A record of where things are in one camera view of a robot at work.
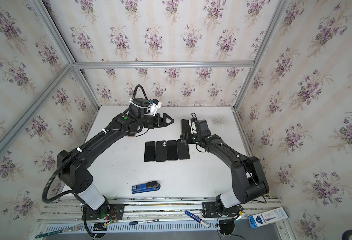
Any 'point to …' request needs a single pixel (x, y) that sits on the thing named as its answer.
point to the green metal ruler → (46, 234)
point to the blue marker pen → (196, 218)
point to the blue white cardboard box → (267, 217)
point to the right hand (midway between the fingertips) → (191, 135)
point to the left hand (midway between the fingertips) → (169, 121)
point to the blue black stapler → (148, 186)
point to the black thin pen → (137, 222)
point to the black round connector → (226, 227)
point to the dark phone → (185, 126)
